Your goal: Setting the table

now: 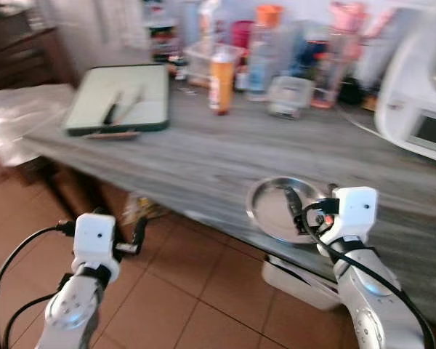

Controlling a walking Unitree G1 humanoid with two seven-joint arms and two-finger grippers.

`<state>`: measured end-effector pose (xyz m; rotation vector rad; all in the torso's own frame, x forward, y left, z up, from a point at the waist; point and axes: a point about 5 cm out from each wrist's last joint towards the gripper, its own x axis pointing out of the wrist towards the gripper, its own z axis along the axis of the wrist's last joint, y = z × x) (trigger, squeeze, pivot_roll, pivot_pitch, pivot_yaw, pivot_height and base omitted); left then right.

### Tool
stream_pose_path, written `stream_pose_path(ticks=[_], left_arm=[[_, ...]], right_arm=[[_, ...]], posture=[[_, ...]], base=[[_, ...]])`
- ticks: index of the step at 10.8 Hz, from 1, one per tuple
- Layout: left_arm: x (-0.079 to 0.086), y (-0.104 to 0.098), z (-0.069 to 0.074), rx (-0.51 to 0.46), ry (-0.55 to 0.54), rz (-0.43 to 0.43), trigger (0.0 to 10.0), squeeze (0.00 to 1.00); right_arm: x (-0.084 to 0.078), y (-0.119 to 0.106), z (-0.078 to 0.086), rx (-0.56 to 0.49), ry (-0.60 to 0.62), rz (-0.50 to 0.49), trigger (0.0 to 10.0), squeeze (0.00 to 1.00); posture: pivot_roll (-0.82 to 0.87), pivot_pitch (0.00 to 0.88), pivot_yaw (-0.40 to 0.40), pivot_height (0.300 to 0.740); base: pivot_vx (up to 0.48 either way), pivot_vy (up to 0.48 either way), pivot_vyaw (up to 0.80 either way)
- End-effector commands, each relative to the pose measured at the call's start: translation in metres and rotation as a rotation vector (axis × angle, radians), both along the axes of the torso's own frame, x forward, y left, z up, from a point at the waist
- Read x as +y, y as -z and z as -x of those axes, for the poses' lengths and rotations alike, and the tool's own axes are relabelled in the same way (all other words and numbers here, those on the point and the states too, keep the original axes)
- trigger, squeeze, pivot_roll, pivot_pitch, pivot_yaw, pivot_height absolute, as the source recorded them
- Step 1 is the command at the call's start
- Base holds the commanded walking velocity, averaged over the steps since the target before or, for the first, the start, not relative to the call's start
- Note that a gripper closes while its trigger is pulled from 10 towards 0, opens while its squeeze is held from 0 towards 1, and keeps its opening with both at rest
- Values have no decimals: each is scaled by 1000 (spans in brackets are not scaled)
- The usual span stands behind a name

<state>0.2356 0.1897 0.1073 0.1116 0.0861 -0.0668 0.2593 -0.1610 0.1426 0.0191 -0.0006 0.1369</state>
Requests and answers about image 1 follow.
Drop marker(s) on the round steel plate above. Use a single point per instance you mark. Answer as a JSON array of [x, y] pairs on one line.
[[270, 211]]

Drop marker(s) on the clear plastic bag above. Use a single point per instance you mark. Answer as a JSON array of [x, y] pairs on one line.
[[22, 123]]

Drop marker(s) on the orange sauce bottle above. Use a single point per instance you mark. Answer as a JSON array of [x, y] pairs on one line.
[[221, 83]]

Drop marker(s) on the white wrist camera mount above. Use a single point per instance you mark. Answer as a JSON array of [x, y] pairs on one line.
[[352, 211], [94, 238]]

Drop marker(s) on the steel fork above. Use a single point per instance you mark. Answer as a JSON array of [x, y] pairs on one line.
[[133, 102]]

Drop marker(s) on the clear bottle orange cap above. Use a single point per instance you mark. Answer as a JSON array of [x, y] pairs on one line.
[[265, 58]]

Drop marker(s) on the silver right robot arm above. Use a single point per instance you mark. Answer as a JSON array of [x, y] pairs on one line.
[[374, 305]]

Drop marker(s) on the clear bottle pink lid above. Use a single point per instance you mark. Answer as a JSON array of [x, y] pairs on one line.
[[340, 58]]

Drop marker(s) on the white plastic bin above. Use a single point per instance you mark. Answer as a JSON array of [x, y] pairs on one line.
[[298, 280]]

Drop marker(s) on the white kitchen cooking machine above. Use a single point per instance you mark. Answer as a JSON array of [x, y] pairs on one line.
[[410, 94]]

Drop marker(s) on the dark wooden cabinet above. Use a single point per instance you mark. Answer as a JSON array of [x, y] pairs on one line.
[[22, 58]]

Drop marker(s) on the brown wooden stick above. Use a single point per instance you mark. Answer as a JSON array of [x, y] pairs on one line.
[[112, 134]]

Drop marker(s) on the small clear lidded container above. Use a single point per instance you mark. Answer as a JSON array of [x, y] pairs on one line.
[[291, 98]]

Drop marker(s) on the green rimmed white tray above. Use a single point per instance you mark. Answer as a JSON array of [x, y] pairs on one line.
[[142, 87]]

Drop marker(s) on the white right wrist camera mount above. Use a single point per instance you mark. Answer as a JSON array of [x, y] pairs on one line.
[[352, 211]]

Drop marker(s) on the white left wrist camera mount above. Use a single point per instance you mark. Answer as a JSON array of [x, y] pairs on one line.
[[94, 238]]

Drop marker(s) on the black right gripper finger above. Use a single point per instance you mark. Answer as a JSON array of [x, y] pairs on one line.
[[293, 207]]

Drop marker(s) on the clear plastic box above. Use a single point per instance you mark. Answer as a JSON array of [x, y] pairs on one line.
[[198, 65]]

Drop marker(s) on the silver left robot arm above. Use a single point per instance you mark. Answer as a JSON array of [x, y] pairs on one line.
[[71, 309]]

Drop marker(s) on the dark wooden table leg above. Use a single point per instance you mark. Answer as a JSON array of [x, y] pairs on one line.
[[58, 193]]

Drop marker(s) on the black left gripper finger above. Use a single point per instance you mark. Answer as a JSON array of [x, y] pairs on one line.
[[140, 229]]

